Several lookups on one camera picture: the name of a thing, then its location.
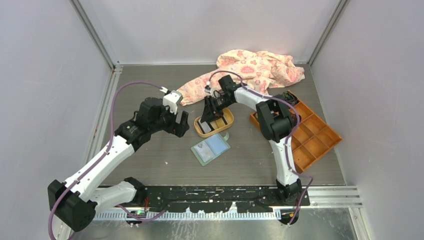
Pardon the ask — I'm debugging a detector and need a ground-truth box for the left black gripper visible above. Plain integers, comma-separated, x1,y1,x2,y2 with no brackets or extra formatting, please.
149,101,189,137

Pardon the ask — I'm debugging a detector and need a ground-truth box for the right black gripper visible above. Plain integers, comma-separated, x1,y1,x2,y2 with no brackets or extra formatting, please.
200,95,234,125

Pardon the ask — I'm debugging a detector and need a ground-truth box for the yellow oval tray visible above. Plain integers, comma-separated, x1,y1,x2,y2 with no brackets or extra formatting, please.
194,108,234,138

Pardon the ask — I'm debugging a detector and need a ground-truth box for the green card holder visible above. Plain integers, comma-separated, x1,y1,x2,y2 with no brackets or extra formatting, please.
191,132,231,166

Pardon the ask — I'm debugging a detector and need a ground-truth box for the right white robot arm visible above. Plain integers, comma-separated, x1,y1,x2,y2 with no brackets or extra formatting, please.
200,75,302,206

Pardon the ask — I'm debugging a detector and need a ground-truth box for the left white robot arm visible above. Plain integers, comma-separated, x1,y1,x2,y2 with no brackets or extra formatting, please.
47,91,190,232

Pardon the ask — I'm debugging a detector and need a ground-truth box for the pink patterned garment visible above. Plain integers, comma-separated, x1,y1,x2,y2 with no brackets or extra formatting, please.
177,49,305,106

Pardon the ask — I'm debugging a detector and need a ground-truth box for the rolled dark tie back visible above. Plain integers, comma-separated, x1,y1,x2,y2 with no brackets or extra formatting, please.
282,91,299,106

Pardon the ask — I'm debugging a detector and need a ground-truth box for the orange compartment organizer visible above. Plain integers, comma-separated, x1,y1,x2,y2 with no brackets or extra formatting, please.
249,90,344,174

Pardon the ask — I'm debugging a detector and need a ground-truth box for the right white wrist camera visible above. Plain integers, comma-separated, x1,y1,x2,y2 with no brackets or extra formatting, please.
204,81,214,95

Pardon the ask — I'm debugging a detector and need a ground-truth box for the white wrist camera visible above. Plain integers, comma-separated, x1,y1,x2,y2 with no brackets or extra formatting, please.
160,86,183,115
204,81,214,95

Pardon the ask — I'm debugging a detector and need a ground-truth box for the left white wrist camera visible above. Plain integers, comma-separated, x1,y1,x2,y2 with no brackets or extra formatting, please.
160,86,183,115

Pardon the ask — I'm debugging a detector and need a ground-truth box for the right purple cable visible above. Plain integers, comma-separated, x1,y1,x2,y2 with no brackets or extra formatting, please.
206,70,314,226

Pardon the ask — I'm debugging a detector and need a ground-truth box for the purple cable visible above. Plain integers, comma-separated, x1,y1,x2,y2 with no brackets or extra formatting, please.
47,80,168,240
206,70,314,226

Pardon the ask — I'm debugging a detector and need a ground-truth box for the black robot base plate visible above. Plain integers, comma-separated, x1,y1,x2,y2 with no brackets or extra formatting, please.
114,184,311,215

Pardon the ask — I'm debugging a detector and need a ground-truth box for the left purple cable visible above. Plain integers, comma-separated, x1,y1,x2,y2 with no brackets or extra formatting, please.
47,80,168,240

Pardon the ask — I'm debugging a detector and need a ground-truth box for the aluminium frame rail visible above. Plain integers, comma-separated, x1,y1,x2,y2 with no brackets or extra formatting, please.
68,0,124,80

